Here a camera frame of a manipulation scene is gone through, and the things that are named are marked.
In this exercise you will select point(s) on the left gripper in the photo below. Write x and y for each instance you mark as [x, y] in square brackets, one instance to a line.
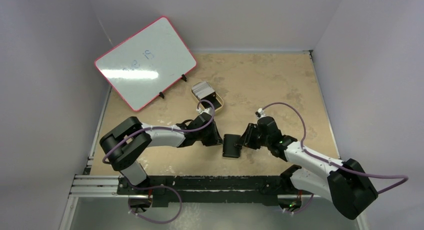
[215, 140]

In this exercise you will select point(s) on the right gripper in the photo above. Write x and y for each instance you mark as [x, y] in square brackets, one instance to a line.
[250, 135]

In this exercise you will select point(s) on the black leather card holder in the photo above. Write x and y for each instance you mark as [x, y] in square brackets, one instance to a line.
[230, 148]

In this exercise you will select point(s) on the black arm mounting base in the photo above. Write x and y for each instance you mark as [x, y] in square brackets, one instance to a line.
[263, 189]

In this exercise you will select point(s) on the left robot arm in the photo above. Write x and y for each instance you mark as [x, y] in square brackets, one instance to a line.
[125, 143]

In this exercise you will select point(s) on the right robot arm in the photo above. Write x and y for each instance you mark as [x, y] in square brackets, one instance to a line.
[340, 182]

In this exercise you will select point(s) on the stack of credit cards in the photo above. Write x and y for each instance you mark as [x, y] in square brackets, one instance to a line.
[202, 89]

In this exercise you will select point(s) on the beige plastic tray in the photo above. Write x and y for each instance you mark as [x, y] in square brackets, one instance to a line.
[214, 99]

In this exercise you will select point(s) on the pink framed whiteboard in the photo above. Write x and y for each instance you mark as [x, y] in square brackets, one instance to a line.
[143, 66]

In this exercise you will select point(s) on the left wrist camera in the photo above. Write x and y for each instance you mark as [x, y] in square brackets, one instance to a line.
[210, 112]

